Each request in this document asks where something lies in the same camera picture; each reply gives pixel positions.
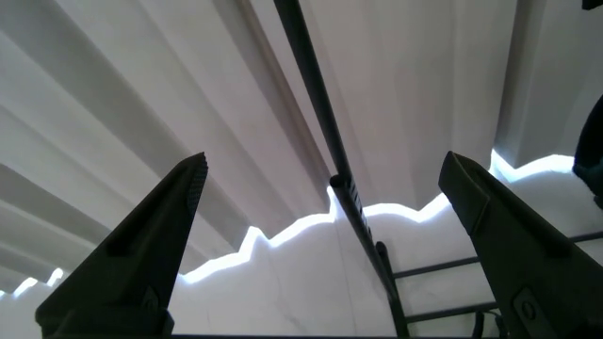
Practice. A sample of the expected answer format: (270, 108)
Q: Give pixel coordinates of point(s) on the white curtain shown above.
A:
(141, 94)

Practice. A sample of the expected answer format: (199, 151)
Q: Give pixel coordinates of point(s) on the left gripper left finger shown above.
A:
(141, 278)

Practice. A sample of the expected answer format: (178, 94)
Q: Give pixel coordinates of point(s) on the black clothes rack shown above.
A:
(311, 70)

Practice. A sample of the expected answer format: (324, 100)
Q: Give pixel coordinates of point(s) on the black short-sleeved shirt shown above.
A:
(591, 150)

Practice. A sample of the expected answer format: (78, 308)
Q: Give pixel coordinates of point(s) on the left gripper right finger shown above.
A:
(527, 282)

